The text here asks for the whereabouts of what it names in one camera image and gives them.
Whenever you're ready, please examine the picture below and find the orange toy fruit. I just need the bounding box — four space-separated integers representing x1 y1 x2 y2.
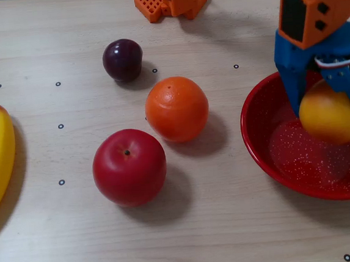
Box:
142 74 213 145

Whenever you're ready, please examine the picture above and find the red white servo cable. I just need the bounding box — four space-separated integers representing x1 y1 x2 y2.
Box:
309 0 350 73

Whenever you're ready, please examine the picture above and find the red toy apple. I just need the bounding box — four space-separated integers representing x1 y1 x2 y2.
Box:
89 125 171 211

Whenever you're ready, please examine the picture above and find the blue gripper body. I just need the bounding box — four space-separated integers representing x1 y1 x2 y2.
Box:
272 22 350 82

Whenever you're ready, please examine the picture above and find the orange robot base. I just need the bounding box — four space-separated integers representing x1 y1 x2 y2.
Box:
134 0 211 25

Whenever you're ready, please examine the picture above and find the red speckled bowl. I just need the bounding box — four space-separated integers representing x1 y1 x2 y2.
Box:
236 65 350 209

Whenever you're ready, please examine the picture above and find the yellow orange toy peach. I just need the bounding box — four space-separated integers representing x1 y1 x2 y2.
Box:
295 76 350 149

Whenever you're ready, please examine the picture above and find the dark purple toy plum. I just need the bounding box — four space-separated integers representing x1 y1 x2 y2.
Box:
100 37 146 84

